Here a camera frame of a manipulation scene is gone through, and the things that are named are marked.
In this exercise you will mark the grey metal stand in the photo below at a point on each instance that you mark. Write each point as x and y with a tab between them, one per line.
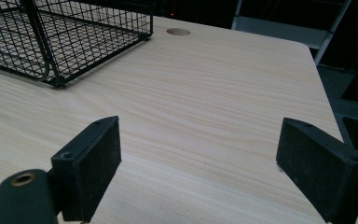
295	29

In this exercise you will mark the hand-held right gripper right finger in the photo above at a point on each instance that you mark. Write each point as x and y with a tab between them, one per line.
320	168

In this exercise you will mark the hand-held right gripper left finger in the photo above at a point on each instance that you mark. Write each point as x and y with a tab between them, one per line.
87	168

